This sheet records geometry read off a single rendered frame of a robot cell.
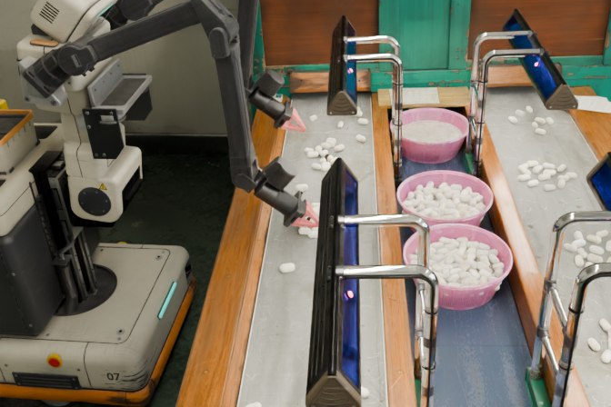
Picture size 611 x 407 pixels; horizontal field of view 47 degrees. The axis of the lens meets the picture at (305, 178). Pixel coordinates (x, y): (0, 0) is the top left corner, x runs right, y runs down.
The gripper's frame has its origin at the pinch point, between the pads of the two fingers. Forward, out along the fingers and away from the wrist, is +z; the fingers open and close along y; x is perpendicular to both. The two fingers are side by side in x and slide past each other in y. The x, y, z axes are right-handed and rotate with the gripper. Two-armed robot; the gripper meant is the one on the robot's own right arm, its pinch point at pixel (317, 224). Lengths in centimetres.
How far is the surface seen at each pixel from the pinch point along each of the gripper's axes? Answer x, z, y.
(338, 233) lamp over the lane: -31, -18, -54
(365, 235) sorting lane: -7.2, 10.8, -3.1
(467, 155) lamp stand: -28, 38, 44
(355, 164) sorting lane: -5.8, 9.0, 35.5
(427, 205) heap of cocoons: -18.6, 24.8, 11.9
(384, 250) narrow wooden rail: -11.9, 12.4, -13.1
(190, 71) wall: 68, -38, 183
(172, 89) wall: 83, -39, 184
